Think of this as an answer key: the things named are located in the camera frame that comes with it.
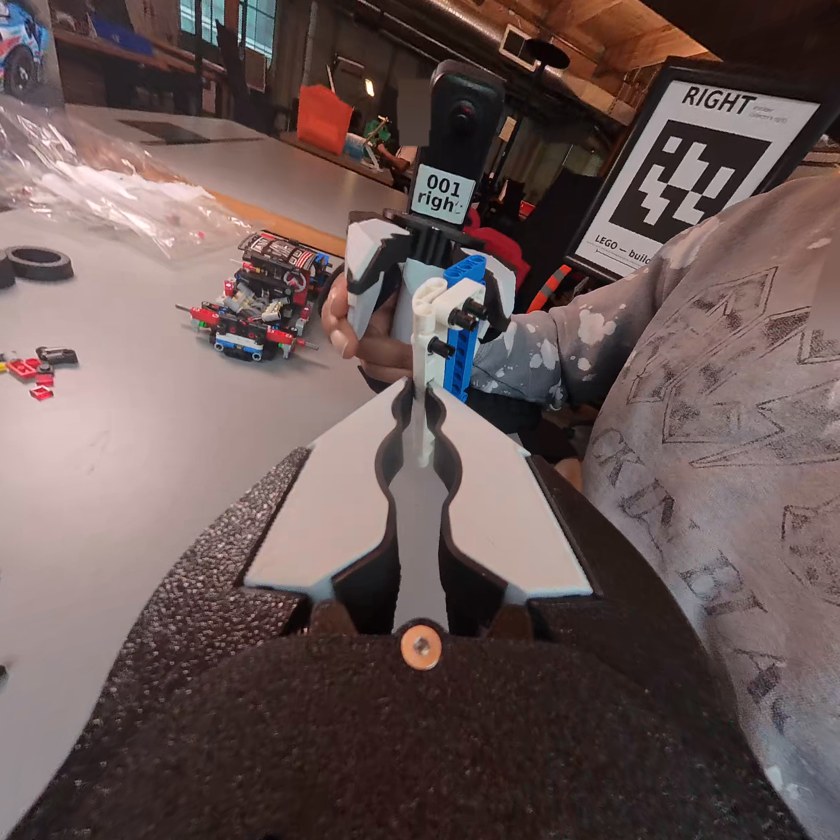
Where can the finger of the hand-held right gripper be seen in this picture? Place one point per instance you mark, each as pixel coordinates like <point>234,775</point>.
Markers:
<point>502,295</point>
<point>367,275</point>

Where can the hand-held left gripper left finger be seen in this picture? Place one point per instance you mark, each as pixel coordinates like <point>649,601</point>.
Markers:
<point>328,512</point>

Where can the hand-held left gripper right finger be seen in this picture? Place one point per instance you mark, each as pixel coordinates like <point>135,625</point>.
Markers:
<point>512,518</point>

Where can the white and blue brick assembly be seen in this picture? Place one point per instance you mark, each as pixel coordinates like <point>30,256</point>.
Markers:
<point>459,341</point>

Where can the person's right forearm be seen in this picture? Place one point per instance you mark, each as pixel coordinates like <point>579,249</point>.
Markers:
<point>577,354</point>

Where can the grey desk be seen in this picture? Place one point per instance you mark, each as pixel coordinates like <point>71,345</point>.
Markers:
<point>131,492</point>

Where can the person's right hand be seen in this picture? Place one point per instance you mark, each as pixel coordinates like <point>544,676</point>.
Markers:
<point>380,361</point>

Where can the orange black striped object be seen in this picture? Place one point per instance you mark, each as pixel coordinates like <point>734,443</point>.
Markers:
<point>548,289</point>

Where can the red chair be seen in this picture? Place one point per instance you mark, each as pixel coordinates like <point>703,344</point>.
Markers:
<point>505,246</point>

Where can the wooden strip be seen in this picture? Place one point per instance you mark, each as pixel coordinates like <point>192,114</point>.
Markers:
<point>282,213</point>

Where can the partly built brick toy car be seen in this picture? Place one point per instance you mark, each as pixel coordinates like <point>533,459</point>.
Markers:
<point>262,302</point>

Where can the grey table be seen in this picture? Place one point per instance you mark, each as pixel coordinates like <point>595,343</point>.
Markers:
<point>282,164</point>

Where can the orange crate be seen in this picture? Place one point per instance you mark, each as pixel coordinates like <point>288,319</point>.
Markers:
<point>325,118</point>

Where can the black-framed marker sign board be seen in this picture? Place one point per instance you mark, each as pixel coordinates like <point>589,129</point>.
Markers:
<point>695,170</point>

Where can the person's grey printed shirt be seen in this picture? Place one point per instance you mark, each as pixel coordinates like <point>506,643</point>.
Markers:
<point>735,426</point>

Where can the dark table mat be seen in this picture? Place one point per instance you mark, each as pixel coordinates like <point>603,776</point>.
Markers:
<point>164,131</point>

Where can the clear plastic bag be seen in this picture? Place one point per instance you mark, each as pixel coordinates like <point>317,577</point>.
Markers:
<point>98,190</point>

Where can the black curved brick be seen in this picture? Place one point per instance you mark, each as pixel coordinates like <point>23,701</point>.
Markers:
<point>58,355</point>

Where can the black toy tyre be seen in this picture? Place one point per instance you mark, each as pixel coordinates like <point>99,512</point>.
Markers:
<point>39,266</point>
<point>5,269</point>

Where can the red flat brick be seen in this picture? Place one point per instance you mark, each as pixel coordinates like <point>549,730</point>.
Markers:
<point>23,369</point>

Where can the blue storage bin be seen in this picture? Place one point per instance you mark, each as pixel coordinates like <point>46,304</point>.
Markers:
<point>131,33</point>

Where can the toy car picture box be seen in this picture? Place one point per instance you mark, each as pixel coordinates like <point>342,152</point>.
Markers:
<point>26,46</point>

